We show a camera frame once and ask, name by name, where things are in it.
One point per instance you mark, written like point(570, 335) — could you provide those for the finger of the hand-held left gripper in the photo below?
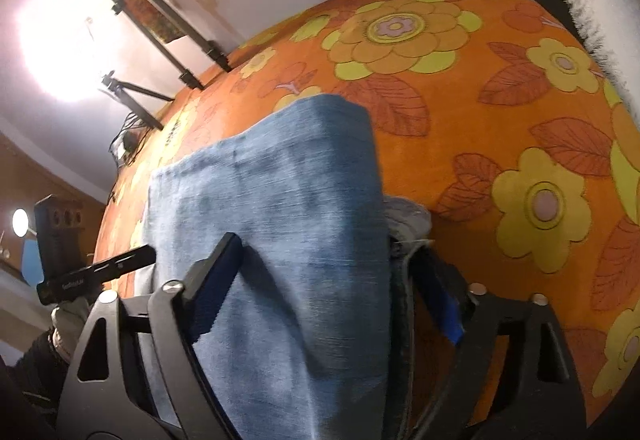
point(127, 261)

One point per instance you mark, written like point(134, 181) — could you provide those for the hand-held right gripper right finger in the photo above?
point(445, 302)

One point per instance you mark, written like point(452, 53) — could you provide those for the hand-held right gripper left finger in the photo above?
point(216, 290)

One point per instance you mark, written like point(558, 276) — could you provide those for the blue denim pants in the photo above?
point(300, 220)

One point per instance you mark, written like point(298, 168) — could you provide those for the person's left forearm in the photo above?
point(40, 365)

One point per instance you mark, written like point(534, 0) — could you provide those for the person's left hand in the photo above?
point(70, 320)

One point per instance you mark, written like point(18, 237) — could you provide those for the round glowing lamp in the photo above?
point(20, 221)

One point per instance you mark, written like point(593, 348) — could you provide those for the small black tripod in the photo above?
point(135, 98)

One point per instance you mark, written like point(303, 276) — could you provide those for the orange floral blanket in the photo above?
point(475, 120)

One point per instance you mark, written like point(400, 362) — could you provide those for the large black tripod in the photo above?
point(170, 40)

